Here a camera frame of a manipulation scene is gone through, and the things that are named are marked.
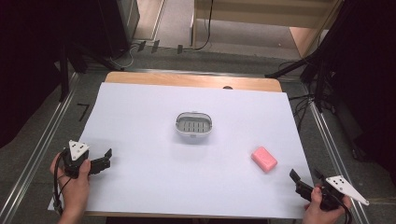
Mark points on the white paper sheet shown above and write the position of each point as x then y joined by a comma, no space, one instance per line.
155,155

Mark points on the person's left hand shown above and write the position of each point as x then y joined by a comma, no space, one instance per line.
74,189

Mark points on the light wooden cabinet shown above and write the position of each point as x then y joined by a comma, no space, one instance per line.
255,12

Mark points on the pink soap bar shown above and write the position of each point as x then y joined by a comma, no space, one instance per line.
264,159

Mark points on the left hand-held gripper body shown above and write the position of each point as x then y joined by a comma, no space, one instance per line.
75,161

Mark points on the black metal stand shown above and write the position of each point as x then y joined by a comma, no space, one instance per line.
64,74

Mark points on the white soap dish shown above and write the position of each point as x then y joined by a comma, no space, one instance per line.
193,124

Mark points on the metal floor rail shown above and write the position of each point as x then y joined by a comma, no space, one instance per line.
334,149
34,155

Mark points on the black curtain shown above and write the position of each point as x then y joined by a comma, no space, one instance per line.
367,77
37,46

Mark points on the wooden table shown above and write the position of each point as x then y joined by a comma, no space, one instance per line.
186,79

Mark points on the black tape strip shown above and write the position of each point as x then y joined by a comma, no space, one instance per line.
155,46
180,49

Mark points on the person's right hand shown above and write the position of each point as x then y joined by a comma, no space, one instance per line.
319,210

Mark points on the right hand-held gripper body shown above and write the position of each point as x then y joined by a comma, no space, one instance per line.
341,188

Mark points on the black stand leg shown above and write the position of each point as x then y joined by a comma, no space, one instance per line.
288,70

